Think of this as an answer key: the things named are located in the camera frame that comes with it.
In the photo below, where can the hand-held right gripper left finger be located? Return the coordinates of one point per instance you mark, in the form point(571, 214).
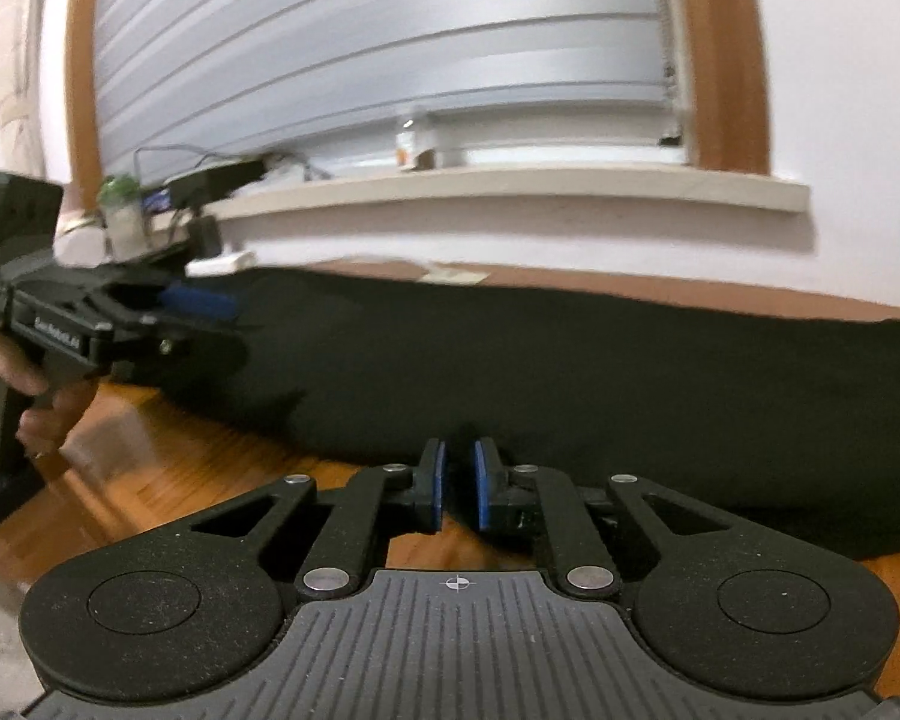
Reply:
point(436, 484)

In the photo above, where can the black garment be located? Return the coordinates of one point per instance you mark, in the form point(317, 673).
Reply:
point(570, 375)

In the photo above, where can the white power strip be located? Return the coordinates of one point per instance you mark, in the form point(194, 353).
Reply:
point(221, 262)

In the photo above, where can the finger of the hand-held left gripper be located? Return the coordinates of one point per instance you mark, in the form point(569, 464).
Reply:
point(202, 301)
point(180, 352)

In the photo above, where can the small potted plant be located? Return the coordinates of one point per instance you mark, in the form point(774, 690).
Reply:
point(124, 225)

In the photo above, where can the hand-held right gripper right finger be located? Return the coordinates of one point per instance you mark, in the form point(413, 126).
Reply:
point(484, 484)

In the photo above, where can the black electronic device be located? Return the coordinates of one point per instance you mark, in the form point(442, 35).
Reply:
point(210, 180)

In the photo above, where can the beige window sill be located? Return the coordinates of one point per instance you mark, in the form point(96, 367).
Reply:
point(532, 187)

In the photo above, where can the beige paper piece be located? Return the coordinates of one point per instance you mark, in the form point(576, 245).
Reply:
point(454, 274)

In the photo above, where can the small glass jar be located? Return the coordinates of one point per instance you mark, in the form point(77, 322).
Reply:
point(416, 146)

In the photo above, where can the white window blind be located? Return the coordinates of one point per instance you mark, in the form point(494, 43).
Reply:
point(382, 37)

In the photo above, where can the wooden window frame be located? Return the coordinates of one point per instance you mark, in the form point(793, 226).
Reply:
point(720, 52)

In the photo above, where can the black power adapter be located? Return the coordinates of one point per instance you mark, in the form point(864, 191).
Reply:
point(204, 236)

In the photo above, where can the patterned beige curtain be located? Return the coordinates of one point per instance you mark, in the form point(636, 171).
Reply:
point(19, 90)

